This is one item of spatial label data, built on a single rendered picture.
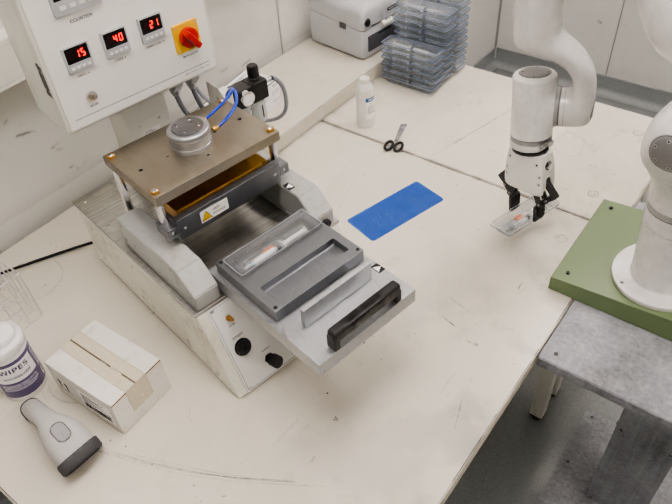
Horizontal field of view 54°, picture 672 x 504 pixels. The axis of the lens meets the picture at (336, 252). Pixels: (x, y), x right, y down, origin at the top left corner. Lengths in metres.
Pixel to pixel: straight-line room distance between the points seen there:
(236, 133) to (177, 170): 0.14
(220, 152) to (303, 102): 0.76
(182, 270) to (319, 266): 0.24
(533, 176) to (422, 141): 0.47
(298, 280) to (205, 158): 0.28
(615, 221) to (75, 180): 1.31
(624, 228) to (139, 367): 1.04
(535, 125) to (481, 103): 0.64
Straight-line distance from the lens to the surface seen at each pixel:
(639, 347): 1.39
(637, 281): 1.42
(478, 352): 1.31
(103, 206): 1.46
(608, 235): 1.53
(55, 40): 1.21
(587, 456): 2.10
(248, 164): 1.25
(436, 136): 1.84
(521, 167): 1.44
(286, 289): 1.10
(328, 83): 2.01
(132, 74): 1.29
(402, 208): 1.60
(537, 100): 1.35
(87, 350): 1.31
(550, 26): 1.28
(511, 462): 2.05
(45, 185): 1.76
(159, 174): 1.18
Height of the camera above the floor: 1.78
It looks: 44 degrees down
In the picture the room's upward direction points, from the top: 5 degrees counter-clockwise
